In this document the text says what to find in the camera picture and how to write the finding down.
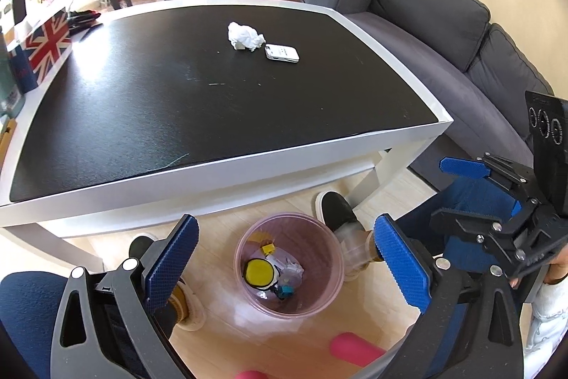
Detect yellow toy brick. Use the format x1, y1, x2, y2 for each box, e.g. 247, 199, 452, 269
261, 243, 275, 256

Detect grey fabric sofa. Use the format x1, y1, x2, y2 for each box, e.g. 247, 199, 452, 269
301, 0, 553, 190

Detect person right hand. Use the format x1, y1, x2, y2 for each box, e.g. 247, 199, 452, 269
509, 247, 568, 289

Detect black red gloves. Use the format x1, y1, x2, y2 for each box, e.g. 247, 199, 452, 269
67, 10, 101, 36

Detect white card box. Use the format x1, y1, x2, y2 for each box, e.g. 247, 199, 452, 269
264, 44, 299, 64

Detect white coffee table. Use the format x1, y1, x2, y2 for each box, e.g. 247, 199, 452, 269
1, 0, 453, 272

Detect pink translucent trash bin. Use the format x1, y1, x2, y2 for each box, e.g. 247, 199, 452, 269
234, 212, 345, 319

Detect pink foam roller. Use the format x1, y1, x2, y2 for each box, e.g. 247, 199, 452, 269
329, 332, 386, 367

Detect right slipper foot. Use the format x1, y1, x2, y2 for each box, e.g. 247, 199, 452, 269
315, 190, 383, 282

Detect teal toy block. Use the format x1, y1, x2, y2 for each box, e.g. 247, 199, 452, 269
274, 284, 296, 300

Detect white tissue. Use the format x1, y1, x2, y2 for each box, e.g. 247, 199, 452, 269
227, 22, 266, 52

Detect teal thermos bottle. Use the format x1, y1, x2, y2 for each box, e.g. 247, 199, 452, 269
0, 34, 25, 118

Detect union jack tissue box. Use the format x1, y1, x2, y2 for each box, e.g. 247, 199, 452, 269
10, 9, 71, 93

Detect left slipper foot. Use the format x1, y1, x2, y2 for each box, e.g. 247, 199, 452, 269
129, 233, 206, 338

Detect slipper foot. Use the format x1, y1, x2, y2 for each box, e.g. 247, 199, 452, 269
315, 190, 383, 282
129, 233, 206, 338

